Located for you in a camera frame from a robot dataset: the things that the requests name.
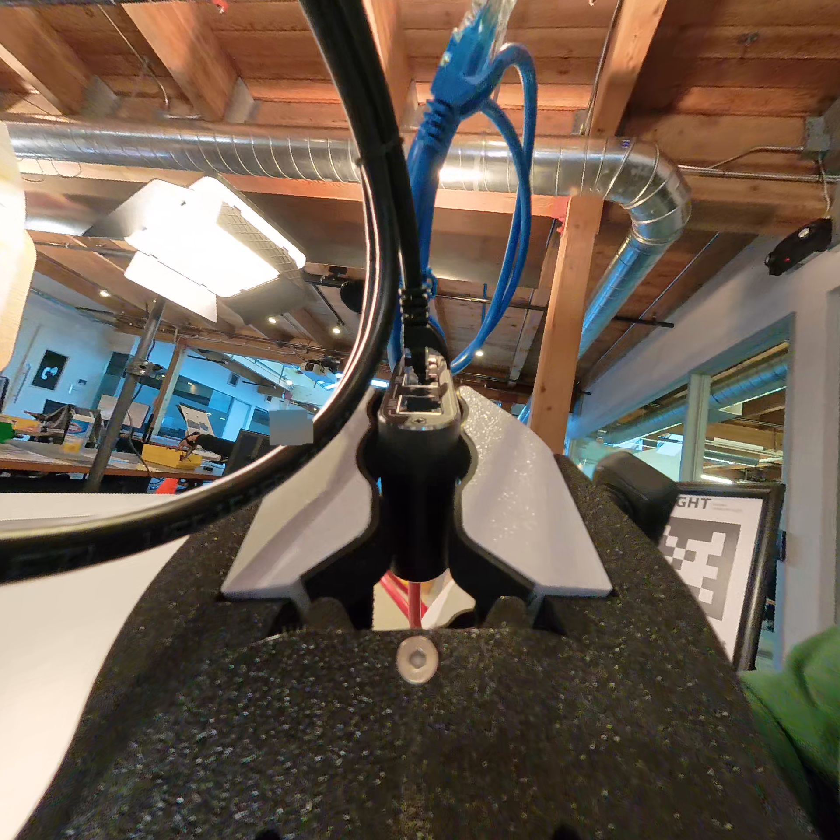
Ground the black ethernet cable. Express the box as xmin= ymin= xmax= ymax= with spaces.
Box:
xmin=0 ymin=0 xmax=454 ymax=585

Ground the bright ceiling light panel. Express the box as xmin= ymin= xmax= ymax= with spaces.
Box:
xmin=83 ymin=175 xmax=309 ymax=325

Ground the blue ethernet cable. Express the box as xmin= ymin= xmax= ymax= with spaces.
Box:
xmin=405 ymin=0 xmax=542 ymax=384

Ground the black ethernet adapter hub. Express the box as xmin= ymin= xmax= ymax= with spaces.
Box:
xmin=374 ymin=355 xmax=469 ymax=581

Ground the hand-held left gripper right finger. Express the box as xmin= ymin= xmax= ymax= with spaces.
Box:
xmin=453 ymin=389 xmax=615 ymax=602

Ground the silver air duct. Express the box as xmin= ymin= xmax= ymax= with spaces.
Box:
xmin=0 ymin=116 xmax=697 ymax=427

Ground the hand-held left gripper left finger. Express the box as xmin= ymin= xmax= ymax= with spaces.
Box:
xmin=221 ymin=401 xmax=388 ymax=602

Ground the black metal pole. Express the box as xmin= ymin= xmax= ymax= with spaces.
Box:
xmin=86 ymin=300 xmax=169 ymax=493

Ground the black wall speaker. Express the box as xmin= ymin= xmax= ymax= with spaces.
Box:
xmin=764 ymin=217 xmax=836 ymax=277

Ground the red ethernet cable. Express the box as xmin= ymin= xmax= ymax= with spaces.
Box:
xmin=405 ymin=574 xmax=431 ymax=634

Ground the framed printed tag board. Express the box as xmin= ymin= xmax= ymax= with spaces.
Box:
xmin=654 ymin=481 xmax=788 ymax=673

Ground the wooden work table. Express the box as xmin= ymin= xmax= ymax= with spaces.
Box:
xmin=0 ymin=440 xmax=231 ymax=489

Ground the yellow box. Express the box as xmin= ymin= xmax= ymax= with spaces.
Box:
xmin=138 ymin=443 xmax=224 ymax=473

